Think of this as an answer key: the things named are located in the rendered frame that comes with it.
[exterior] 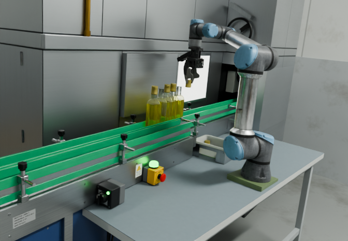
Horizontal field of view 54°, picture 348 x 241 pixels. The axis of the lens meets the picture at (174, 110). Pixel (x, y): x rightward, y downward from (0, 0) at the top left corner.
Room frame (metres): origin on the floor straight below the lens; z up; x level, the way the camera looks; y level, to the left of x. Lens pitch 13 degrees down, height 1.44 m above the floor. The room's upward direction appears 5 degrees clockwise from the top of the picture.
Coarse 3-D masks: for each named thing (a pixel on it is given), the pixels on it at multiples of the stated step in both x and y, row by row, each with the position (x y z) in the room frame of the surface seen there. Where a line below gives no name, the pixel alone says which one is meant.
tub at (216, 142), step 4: (200, 136) 2.00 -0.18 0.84; (204, 136) 2.01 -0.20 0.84; (208, 136) 2.03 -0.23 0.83; (212, 136) 2.02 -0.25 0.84; (196, 140) 1.90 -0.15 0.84; (200, 140) 1.98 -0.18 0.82; (204, 140) 2.01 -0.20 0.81; (212, 140) 2.02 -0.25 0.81; (216, 140) 2.00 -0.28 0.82; (220, 140) 1.99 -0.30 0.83; (204, 144) 1.87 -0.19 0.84; (208, 144) 1.85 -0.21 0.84; (212, 144) 2.01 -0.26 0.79; (216, 144) 2.00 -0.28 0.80; (220, 144) 1.98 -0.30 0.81; (216, 148) 1.83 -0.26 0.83; (220, 148) 1.81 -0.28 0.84
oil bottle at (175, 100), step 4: (172, 96) 1.90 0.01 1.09; (176, 96) 1.92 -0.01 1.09; (172, 100) 1.89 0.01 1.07; (176, 100) 1.91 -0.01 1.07; (172, 104) 1.89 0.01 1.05; (176, 104) 1.91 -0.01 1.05; (172, 108) 1.89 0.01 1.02; (176, 108) 1.91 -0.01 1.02; (172, 112) 1.89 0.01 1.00; (176, 112) 1.92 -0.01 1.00; (172, 116) 1.89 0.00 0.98; (176, 116) 1.92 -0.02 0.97
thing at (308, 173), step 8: (312, 168) 2.14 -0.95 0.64; (304, 176) 2.14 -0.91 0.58; (304, 184) 2.14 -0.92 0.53; (304, 192) 2.13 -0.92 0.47; (304, 200) 2.13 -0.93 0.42; (304, 208) 2.13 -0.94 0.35; (240, 216) 1.41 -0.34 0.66; (296, 224) 2.14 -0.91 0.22; (296, 232) 2.08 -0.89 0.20; (288, 240) 1.98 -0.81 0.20; (296, 240) 2.13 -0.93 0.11
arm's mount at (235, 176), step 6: (228, 174) 1.60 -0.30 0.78; (234, 174) 1.61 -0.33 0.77; (234, 180) 1.57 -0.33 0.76; (240, 180) 1.55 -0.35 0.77; (246, 180) 1.54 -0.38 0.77; (270, 180) 1.58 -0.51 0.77; (276, 180) 1.61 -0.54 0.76; (246, 186) 1.53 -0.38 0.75; (252, 186) 1.51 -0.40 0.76; (258, 186) 1.49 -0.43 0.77; (264, 186) 1.50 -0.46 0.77
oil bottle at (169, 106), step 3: (168, 99) 1.85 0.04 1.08; (171, 99) 1.87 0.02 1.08; (168, 102) 1.84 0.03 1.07; (171, 102) 1.87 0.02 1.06; (168, 105) 1.85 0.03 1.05; (171, 105) 1.87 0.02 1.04; (168, 108) 1.85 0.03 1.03; (171, 108) 1.87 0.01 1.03; (168, 111) 1.85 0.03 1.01; (171, 111) 1.88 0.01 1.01; (168, 114) 1.85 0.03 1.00; (171, 114) 1.88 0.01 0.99; (168, 117) 1.85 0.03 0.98
